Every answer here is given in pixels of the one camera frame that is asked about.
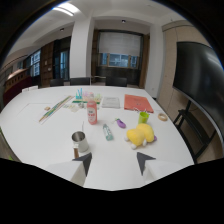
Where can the tape roll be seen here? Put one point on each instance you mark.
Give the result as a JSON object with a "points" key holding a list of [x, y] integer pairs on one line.
{"points": [[162, 116]]}

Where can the small wooden block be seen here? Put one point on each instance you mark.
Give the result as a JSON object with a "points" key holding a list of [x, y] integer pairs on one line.
{"points": [[47, 108]]}

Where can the yellow plush toy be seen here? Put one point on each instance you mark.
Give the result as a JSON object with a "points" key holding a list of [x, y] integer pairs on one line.
{"points": [[140, 135]]}

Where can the purple eggplant toy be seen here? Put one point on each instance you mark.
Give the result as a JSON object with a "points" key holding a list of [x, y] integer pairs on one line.
{"points": [[120, 123]]}

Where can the small white packet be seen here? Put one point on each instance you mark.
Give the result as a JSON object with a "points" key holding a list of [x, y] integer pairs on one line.
{"points": [[74, 107]]}

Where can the large black display screen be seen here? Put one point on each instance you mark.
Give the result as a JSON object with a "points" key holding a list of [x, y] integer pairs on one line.
{"points": [[200, 80]]}

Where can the black display stand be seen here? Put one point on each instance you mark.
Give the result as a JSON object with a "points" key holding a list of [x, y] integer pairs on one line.
{"points": [[193, 128]]}

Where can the long wooden ruler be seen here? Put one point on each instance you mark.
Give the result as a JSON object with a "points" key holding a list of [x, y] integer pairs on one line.
{"points": [[55, 108]]}

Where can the teal scissors holder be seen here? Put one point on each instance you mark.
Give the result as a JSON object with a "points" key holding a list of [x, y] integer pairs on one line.
{"points": [[79, 94]]}

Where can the green plastic cup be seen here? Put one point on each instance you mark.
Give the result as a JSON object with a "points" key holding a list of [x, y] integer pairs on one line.
{"points": [[143, 117]]}

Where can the white paper sheet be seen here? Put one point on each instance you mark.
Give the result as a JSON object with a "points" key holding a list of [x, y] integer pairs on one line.
{"points": [[110, 102]]}

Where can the silver metal cup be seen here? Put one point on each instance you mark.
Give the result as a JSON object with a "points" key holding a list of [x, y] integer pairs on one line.
{"points": [[80, 141]]}

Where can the pink bottle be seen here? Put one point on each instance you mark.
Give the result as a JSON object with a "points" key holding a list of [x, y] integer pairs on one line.
{"points": [[92, 112]]}

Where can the black chair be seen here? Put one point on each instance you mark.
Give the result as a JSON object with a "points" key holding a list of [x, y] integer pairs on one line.
{"points": [[80, 81], [116, 81], [56, 82]]}

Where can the window with roller blind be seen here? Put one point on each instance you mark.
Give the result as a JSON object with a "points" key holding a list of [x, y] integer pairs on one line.
{"points": [[119, 50]]}

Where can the pink transparent box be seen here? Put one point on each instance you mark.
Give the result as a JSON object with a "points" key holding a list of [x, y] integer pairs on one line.
{"points": [[88, 96]]}

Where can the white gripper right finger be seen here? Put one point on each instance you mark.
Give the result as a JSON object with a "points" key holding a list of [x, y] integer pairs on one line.
{"points": [[156, 168]]}

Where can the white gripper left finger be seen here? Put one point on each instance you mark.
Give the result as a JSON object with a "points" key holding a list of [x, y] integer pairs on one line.
{"points": [[75, 170]]}

